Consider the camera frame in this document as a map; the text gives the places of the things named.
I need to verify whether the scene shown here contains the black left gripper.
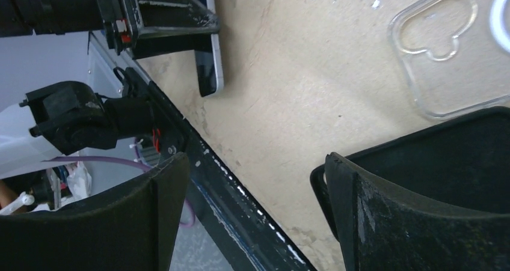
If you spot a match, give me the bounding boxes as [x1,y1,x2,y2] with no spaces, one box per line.
[1,0,220,59]

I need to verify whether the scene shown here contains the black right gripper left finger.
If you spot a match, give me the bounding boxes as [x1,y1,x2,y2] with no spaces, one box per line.
[1,153,189,270]

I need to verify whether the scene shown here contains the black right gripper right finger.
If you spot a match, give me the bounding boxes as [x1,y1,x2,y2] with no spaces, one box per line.
[325,153,509,270]

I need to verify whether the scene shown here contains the black phone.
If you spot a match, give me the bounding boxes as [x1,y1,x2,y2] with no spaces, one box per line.
[194,0,224,97]

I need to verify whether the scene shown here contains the clear magsafe phone case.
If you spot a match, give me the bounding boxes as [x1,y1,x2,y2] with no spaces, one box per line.
[388,0,509,120]

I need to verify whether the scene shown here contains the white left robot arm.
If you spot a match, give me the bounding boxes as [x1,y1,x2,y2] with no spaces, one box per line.
[1,0,224,178]

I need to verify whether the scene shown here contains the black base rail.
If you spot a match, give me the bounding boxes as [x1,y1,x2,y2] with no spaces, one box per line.
[113,67,313,270]

